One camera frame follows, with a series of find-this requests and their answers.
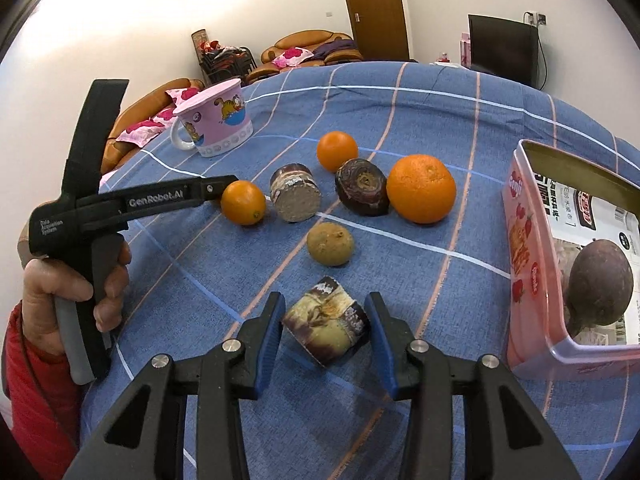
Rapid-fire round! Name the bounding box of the black television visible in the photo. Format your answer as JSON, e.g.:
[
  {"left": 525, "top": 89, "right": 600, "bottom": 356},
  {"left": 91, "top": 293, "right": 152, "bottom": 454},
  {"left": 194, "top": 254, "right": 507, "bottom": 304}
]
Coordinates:
[{"left": 467, "top": 14, "right": 539, "bottom": 86}]

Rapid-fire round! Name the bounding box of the dark water chestnut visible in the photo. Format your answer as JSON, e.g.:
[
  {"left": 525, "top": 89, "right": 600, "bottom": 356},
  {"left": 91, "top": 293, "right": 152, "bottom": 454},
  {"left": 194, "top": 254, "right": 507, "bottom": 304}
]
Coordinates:
[{"left": 335, "top": 158, "right": 390, "bottom": 217}]

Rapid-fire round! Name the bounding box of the purple blanket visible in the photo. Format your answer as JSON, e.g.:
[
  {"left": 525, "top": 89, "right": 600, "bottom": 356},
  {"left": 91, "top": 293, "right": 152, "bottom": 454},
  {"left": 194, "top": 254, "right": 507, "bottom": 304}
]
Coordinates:
[{"left": 312, "top": 41, "right": 362, "bottom": 62}]

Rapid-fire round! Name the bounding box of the purple passion fruit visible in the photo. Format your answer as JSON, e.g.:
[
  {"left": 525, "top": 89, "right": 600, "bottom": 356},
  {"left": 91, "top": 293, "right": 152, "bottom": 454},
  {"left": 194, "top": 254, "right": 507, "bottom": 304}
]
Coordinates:
[{"left": 565, "top": 240, "right": 635, "bottom": 338}]

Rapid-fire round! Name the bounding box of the person's left forearm red sleeve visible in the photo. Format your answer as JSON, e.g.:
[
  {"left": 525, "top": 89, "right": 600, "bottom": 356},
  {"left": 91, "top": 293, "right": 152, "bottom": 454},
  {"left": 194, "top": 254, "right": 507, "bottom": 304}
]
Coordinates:
[{"left": 0, "top": 300, "right": 85, "bottom": 480}]

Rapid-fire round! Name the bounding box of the pink tin box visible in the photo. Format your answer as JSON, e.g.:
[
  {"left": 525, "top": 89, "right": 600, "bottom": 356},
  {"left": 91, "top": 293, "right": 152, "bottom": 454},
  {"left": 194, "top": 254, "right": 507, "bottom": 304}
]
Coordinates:
[{"left": 501, "top": 138, "right": 640, "bottom": 381}]

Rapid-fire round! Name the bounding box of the person's left hand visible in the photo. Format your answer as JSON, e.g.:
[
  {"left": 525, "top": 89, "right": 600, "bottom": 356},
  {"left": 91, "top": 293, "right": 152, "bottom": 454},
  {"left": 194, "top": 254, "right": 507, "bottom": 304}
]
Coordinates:
[{"left": 19, "top": 224, "right": 132, "bottom": 356}]

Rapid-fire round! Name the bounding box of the pink cartoon mug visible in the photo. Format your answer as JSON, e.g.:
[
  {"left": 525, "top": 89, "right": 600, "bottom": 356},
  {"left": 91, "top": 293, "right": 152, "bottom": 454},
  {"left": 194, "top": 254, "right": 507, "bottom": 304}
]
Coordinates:
[{"left": 170, "top": 78, "right": 253, "bottom": 158}]

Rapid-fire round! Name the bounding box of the brown wooden door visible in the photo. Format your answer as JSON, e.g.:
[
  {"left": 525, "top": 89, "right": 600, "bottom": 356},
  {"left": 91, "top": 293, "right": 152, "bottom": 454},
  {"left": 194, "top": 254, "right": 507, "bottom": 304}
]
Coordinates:
[{"left": 336, "top": 0, "right": 412, "bottom": 62}]

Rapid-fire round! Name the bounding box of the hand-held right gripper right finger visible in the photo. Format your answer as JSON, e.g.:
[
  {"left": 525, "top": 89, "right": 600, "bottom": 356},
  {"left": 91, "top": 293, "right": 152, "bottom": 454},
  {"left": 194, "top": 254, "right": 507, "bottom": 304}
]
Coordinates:
[{"left": 364, "top": 291, "right": 583, "bottom": 480}]

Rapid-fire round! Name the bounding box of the small orange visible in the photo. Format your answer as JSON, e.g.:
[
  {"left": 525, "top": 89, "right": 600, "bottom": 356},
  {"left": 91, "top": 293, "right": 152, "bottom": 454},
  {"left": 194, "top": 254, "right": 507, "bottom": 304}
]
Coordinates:
[
  {"left": 220, "top": 180, "right": 267, "bottom": 227},
  {"left": 316, "top": 131, "right": 359, "bottom": 173}
]

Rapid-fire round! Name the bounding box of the large orange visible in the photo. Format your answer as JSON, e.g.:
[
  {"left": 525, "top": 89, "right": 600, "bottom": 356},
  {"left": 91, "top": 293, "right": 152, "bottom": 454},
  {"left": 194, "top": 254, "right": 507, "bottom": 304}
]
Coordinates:
[{"left": 386, "top": 154, "right": 457, "bottom": 225}]

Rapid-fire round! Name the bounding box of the black rack with clothes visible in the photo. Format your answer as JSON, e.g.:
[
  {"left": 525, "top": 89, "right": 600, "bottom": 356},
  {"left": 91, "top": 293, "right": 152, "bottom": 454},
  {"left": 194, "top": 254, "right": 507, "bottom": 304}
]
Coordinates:
[{"left": 199, "top": 44, "right": 257, "bottom": 86}]

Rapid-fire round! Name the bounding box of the black power cable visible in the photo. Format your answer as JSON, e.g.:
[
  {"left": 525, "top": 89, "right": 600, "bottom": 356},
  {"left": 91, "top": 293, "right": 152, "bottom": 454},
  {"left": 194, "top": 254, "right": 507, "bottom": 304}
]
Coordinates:
[{"left": 524, "top": 10, "right": 549, "bottom": 92}]

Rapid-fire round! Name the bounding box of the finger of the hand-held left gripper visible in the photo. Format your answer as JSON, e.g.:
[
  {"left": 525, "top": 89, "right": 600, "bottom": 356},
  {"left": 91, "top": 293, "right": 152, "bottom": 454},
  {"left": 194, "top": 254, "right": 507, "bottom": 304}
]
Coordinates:
[{"left": 199, "top": 174, "right": 239, "bottom": 206}]

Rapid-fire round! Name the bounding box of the brown longan fruit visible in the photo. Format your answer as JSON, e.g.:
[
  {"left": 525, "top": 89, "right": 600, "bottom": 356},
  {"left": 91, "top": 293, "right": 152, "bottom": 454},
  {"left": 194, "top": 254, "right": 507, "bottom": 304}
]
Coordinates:
[{"left": 306, "top": 222, "right": 355, "bottom": 267}]

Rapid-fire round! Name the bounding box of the brown leather sofa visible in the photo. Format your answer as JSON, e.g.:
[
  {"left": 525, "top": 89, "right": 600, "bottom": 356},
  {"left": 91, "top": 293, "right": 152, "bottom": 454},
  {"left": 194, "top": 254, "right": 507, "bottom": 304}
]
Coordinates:
[
  {"left": 245, "top": 30, "right": 360, "bottom": 83},
  {"left": 100, "top": 78, "right": 206, "bottom": 176}
]

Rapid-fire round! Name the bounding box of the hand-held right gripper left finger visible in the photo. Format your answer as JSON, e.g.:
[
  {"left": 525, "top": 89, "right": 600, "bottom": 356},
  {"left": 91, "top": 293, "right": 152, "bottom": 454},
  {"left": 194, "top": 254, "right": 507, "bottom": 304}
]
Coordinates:
[{"left": 62, "top": 291, "right": 287, "bottom": 480}]

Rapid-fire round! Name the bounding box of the pink floral pillow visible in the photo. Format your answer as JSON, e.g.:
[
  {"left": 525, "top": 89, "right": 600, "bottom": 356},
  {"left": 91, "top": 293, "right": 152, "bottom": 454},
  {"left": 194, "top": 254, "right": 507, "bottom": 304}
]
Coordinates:
[
  {"left": 166, "top": 87, "right": 203, "bottom": 109},
  {"left": 272, "top": 46, "right": 315, "bottom": 70},
  {"left": 114, "top": 109, "right": 177, "bottom": 150}
]

